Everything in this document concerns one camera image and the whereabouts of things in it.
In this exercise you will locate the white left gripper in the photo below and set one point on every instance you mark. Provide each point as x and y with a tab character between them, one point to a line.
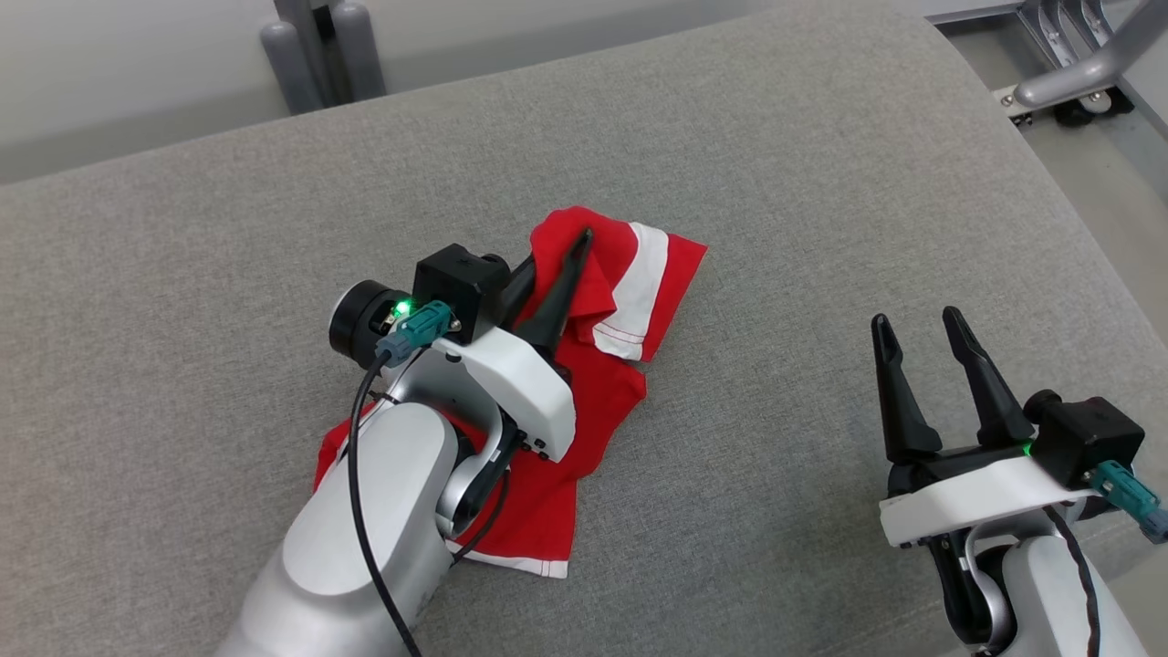
520	383

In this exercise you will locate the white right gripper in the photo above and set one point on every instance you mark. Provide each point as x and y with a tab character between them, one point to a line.
967	497

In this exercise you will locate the red garment with white stripe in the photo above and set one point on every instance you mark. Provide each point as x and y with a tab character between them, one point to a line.
602	265

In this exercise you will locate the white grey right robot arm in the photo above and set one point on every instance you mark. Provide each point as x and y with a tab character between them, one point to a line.
1040	593

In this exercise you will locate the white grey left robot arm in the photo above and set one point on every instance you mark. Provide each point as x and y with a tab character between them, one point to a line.
383	511

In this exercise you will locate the black cylindrical left gripper motor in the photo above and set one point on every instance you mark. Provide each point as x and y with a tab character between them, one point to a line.
351	319

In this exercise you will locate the grey tubular stand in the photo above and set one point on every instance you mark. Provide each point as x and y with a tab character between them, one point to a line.
356	50

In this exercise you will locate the black caster wheel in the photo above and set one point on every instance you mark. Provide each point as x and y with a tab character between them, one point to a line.
1090	108

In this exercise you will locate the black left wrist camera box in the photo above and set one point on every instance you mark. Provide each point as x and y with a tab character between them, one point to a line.
461	287

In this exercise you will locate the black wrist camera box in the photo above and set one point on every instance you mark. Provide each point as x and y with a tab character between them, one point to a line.
1086	438
461	287

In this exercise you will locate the teal left camera connector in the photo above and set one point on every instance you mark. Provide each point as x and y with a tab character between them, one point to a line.
415	330

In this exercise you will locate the teal camera connector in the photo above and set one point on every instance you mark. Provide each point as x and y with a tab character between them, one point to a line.
415	330
1127	497

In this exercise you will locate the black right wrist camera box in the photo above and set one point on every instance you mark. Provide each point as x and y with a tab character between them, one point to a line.
1086	438

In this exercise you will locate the teal right camera connector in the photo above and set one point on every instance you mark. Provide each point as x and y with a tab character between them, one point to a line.
1127	497

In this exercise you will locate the grey metal cart frame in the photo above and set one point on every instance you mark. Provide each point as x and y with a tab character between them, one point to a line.
1086	68

